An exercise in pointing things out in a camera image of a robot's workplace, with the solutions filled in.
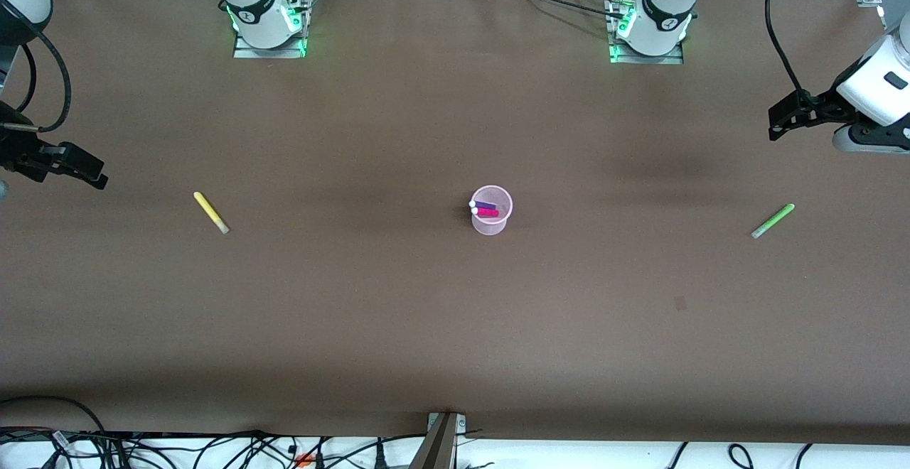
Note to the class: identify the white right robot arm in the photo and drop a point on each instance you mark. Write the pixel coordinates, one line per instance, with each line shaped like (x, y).
(266, 18)

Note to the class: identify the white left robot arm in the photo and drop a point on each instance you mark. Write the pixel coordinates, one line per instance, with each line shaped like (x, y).
(661, 35)

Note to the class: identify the aluminium profile post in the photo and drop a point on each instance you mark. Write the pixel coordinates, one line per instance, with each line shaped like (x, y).
(439, 448)

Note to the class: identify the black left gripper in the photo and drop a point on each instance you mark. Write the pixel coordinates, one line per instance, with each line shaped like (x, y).
(823, 105)

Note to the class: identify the green marker pen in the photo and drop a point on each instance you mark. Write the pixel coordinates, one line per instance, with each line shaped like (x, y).
(773, 220)

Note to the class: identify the yellow marker pen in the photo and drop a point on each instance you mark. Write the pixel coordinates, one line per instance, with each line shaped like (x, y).
(210, 212)

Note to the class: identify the purple marker pen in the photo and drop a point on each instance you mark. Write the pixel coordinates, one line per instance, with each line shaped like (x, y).
(487, 205)

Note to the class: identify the black power plug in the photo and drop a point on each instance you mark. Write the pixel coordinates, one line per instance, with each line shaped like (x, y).
(380, 455)

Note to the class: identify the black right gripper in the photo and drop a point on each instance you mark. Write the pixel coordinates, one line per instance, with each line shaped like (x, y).
(15, 153)

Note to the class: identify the pink translucent pen holder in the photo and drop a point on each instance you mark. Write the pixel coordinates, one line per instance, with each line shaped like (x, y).
(490, 227)

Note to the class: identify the pink marker pen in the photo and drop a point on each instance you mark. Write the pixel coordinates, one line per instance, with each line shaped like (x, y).
(489, 212)

